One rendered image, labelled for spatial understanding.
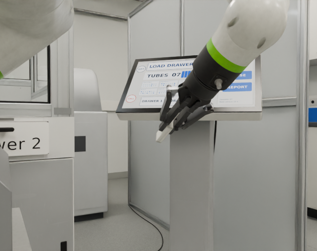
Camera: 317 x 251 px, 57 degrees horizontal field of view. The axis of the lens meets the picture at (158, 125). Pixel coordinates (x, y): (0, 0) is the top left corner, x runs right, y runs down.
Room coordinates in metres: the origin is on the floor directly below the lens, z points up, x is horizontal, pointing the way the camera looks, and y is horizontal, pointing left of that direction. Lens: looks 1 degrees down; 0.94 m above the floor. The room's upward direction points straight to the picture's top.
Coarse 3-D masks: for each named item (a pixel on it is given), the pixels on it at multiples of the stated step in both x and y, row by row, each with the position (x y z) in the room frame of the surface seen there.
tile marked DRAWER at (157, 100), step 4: (156, 96) 1.09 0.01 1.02; (160, 96) 1.08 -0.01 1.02; (164, 96) 1.08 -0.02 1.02; (140, 100) 1.10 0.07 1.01; (144, 100) 1.09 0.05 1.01; (148, 100) 1.09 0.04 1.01; (152, 100) 1.08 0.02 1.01; (156, 100) 1.08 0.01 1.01; (160, 100) 1.07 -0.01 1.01; (140, 104) 1.08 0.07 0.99; (144, 104) 1.08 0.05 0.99; (148, 104) 1.07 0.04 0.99; (152, 104) 1.07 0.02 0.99; (156, 104) 1.06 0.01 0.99; (160, 104) 1.06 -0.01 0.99
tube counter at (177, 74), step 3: (174, 72) 1.15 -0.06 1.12; (177, 72) 1.15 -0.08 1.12; (180, 72) 1.15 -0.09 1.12; (183, 72) 1.14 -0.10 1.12; (186, 72) 1.14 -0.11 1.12; (189, 72) 1.13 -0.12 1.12; (171, 75) 1.15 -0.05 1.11; (174, 75) 1.14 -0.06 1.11; (177, 75) 1.14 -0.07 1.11; (180, 75) 1.13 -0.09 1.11; (183, 75) 1.13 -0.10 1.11; (186, 75) 1.13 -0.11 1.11; (171, 78) 1.13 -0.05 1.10; (174, 78) 1.13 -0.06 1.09
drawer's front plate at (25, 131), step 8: (16, 128) 0.94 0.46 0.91; (24, 128) 0.95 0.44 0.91; (32, 128) 0.96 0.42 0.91; (40, 128) 0.97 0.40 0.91; (48, 128) 0.98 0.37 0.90; (0, 136) 0.91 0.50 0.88; (8, 136) 0.92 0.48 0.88; (16, 136) 0.93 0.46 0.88; (24, 136) 0.95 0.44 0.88; (32, 136) 0.96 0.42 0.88; (40, 136) 0.97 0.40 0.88; (48, 136) 0.98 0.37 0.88; (0, 144) 0.91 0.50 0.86; (16, 144) 0.93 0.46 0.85; (24, 144) 0.95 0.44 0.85; (32, 144) 0.96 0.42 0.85; (40, 144) 0.97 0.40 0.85; (48, 144) 0.98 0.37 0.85; (8, 152) 0.92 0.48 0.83; (16, 152) 0.93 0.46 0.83; (24, 152) 0.95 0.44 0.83; (32, 152) 0.96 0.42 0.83; (40, 152) 0.97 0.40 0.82; (48, 152) 0.98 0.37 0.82
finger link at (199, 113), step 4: (212, 104) 0.69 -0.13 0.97; (200, 108) 0.70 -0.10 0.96; (208, 108) 0.69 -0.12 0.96; (212, 108) 0.68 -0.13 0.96; (196, 112) 0.71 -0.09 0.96; (200, 112) 0.69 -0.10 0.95; (204, 112) 0.69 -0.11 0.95; (208, 112) 0.69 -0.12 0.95; (212, 112) 0.69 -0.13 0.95; (192, 116) 0.71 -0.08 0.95; (196, 116) 0.70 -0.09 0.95; (200, 116) 0.70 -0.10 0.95; (188, 120) 0.72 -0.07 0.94; (192, 120) 0.71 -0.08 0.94; (196, 120) 0.71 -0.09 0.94; (184, 124) 0.72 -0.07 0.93; (188, 124) 0.72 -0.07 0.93; (192, 124) 0.72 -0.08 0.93; (184, 128) 0.73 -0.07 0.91
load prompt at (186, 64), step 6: (186, 60) 1.18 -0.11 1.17; (192, 60) 1.18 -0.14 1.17; (150, 66) 1.22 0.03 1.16; (156, 66) 1.21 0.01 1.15; (162, 66) 1.20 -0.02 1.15; (168, 66) 1.19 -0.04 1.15; (174, 66) 1.18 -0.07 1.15; (180, 66) 1.17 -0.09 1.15; (186, 66) 1.16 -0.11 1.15; (192, 66) 1.15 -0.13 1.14
